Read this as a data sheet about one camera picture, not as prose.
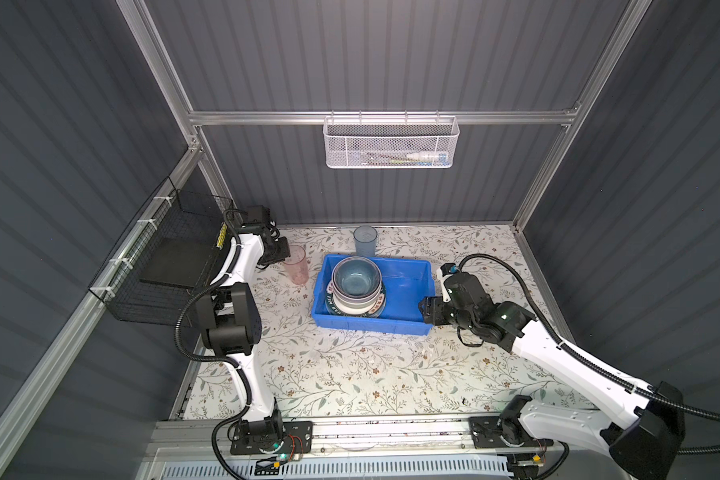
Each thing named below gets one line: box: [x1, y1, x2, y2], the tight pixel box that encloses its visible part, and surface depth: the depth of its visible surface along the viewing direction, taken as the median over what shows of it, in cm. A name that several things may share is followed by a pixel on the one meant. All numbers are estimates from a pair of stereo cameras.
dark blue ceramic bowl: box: [331, 256, 383, 299], surface depth 93 cm
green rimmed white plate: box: [325, 280, 386, 318], surface depth 93 cm
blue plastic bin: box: [311, 254, 436, 336], surface depth 94 cm
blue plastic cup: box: [353, 225, 378, 257], surface depth 105 cm
